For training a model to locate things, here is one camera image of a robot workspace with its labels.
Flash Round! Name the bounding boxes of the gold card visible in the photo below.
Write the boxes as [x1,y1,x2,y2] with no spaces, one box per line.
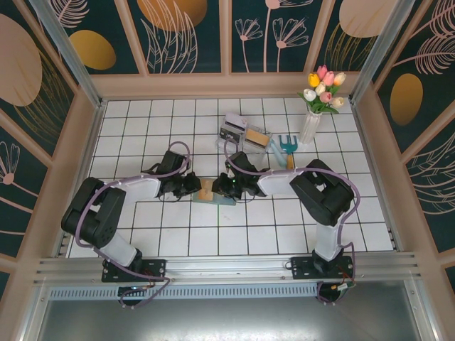
[245,128,270,148]
[199,178,214,202]

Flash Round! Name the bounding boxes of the clear acrylic card organizer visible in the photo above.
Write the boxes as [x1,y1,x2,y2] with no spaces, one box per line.
[214,112,274,157]

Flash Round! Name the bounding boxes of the white picture card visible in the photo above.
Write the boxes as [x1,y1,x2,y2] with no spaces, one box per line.
[223,112,249,131]

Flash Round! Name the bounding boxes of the light teal garden trowel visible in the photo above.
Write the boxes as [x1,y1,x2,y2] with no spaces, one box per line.
[269,139,288,168]

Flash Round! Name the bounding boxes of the white ribbed vase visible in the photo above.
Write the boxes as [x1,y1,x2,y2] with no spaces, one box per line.
[299,109,321,144]

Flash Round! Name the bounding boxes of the tulip bouquet in vase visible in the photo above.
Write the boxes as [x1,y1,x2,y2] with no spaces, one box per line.
[296,92,341,115]

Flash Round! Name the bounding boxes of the grey metal sheet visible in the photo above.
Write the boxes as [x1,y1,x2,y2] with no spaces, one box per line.
[19,278,440,341]

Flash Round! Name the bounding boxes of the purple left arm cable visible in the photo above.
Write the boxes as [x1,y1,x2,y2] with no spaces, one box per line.
[73,141,193,308]

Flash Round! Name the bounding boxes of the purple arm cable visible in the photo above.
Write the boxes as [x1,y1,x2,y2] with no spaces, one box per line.
[223,138,362,306]
[73,141,193,308]

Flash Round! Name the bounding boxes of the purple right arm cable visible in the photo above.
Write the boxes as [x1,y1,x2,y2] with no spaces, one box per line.
[223,138,362,306]

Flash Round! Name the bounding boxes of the teal rake yellow handle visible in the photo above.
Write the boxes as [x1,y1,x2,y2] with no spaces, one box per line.
[278,134,299,170]

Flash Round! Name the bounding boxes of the aluminium mounting rail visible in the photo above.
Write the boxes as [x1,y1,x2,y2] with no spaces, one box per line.
[33,251,424,286]

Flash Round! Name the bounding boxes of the aluminium table side rail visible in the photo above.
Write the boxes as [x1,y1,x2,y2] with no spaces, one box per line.
[65,101,107,259]
[350,101,406,254]

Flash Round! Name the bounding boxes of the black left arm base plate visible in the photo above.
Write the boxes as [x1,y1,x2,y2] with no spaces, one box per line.
[102,258,168,284]

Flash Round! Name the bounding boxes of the grey slotted cable duct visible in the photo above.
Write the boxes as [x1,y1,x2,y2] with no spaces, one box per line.
[48,283,321,300]

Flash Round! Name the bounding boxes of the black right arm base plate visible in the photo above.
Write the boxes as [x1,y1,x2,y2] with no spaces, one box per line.
[289,255,356,281]

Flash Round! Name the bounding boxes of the wall panel pink flowers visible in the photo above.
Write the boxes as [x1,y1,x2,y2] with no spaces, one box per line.
[230,0,337,74]

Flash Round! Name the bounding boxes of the wall panel orange circle leaves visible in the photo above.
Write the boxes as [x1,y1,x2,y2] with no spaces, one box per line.
[126,0,228,75]

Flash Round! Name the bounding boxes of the aluminium frame post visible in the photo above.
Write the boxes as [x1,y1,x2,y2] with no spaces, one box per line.
[30,0,107,109]
[348,0,405,106]

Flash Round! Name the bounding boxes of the wall panel single flower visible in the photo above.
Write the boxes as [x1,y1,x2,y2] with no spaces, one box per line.
[0,113,54,259]

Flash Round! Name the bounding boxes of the wall panel cream circle gold lines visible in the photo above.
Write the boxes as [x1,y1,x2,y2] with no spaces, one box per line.
[0,0,78,159]

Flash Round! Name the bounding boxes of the wall panel gold oval feather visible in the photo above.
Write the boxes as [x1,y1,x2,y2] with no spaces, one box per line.
[371,0,455,156]

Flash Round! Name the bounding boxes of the wall panel pink feather leaves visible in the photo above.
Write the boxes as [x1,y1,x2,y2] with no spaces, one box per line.
[403,120,455,255]

